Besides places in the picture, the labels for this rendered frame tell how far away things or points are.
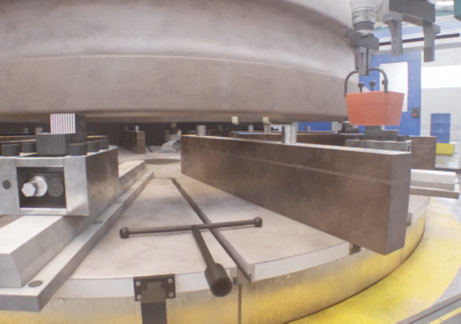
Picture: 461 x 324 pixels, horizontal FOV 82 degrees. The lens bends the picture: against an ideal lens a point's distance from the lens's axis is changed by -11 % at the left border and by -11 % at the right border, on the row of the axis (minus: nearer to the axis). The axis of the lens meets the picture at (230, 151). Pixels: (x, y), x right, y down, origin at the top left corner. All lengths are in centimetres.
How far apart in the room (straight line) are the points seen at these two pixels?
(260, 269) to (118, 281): 48
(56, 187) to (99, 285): 41
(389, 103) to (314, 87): 80
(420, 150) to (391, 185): 246
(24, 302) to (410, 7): 123
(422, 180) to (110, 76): 209
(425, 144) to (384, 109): 247
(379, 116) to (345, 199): 36
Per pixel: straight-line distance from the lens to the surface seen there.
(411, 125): 640
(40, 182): 127
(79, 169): 113
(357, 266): 149
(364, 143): 232
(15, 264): 93
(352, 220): 127
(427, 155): 362
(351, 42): 119
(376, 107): 117
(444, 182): 237
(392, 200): 117
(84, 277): 105
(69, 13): 181
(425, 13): 92
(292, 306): 129
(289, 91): 173
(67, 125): 136
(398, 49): 82
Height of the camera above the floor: 78
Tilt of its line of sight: 5 degrees down
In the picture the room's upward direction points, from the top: straight up
